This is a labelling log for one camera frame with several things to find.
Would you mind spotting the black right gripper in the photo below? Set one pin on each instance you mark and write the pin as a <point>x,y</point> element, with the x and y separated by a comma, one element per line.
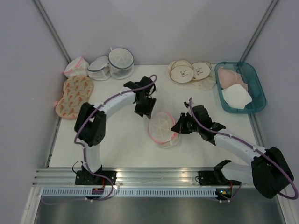
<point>179,127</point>

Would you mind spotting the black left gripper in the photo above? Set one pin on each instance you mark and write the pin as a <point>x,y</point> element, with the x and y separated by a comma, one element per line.
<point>147,110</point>

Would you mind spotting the white pink-zip mesh laundry bag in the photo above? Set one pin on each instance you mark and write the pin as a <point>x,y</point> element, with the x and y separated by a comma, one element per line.
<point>160,132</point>

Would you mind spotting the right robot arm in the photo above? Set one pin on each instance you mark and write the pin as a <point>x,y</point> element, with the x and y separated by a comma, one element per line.
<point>265,168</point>

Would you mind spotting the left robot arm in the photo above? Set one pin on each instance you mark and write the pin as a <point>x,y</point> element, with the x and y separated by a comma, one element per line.
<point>90,126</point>

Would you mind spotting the beige round laundry bag front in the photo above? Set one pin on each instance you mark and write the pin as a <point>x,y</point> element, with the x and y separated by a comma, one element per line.
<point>180,71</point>

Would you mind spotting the beige round laundry bag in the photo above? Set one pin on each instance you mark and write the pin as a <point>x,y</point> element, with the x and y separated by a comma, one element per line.
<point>204,77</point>
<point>180,71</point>

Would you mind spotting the white blue-trim tall laundry bag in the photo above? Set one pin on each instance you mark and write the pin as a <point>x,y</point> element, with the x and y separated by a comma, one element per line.
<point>121,63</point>

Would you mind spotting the beige round laundry bag rear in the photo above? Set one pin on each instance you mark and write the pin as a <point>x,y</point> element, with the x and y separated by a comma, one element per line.
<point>204,77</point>

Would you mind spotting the white blue-trim flat laundry bag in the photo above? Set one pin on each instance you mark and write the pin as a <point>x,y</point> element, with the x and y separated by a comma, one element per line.
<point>99,69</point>

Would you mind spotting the white bra in basket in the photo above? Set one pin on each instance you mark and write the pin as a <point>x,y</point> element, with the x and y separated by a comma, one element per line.
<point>236,96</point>

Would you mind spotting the pink bra in basket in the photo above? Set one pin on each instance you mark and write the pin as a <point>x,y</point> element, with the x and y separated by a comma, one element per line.
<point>228,78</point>

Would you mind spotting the floral beige bra pouch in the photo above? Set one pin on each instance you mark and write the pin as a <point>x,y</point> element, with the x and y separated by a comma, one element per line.
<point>76,91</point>

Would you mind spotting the white pink-trim corner laundry bag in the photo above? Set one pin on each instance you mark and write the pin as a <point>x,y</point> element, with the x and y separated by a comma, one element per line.
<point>78,66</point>

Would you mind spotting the teal plastic basket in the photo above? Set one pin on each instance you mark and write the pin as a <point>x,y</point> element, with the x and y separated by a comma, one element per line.
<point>249,77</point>

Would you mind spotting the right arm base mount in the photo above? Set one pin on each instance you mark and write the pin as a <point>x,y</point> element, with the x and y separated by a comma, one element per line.
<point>208,178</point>

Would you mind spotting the white slotted cable duct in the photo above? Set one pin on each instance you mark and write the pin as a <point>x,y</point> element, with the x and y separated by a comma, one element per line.
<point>130,192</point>

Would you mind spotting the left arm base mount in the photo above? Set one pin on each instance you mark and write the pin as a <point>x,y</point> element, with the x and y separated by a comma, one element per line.
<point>83,177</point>

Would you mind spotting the aluminium mounting rail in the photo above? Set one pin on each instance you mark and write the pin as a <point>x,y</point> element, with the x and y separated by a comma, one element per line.
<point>126,177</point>

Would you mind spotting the left aluminium frame post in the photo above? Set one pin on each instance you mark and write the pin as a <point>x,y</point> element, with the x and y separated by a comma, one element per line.
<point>53,32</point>

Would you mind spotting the aluminium frame post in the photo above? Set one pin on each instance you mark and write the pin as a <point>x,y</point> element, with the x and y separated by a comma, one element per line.
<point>53,32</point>
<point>265,18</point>

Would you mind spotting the right aluminium frame post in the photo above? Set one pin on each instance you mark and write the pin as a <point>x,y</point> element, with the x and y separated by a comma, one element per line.
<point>265,18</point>

